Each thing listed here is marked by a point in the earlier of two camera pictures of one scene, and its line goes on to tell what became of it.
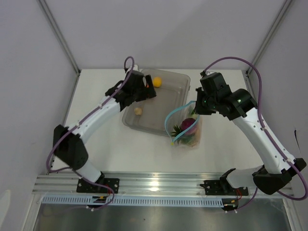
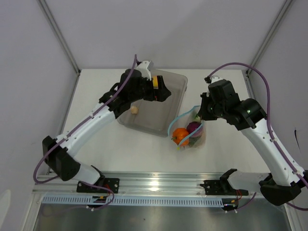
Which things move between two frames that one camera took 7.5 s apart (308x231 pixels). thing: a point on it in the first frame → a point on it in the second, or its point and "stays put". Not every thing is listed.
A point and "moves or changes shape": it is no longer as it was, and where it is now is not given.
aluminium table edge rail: [128, 184] stays put
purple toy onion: [186, 122] → [191, 125]
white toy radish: [193, 115] → [197, 118]
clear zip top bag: [183, 125] moves or changes shape
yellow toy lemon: [157, 81] stays put
